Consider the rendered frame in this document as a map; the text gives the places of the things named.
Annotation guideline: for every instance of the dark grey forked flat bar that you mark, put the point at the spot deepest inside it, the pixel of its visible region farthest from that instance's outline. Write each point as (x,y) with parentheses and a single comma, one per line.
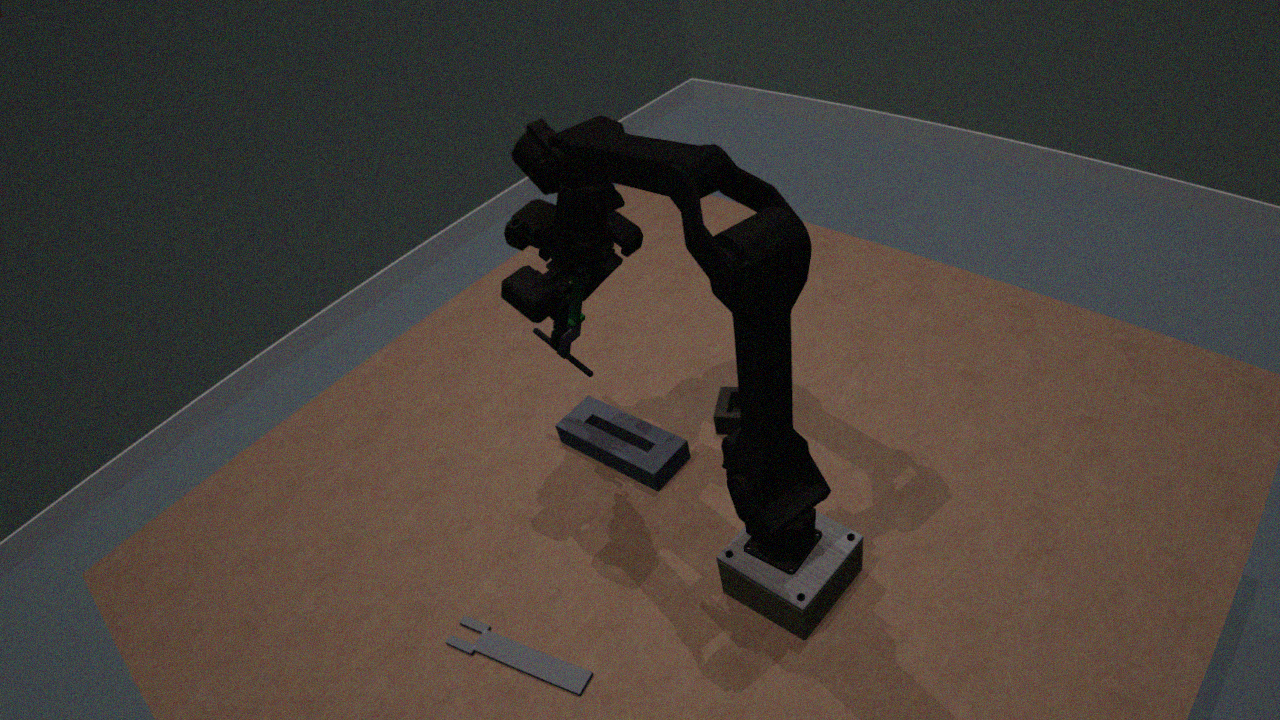
(537,664)

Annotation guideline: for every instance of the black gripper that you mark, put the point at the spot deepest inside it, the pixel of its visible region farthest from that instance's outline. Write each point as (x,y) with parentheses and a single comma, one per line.
(538,296)

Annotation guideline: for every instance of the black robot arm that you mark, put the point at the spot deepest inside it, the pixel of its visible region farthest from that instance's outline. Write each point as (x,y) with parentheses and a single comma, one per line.
(757,268)

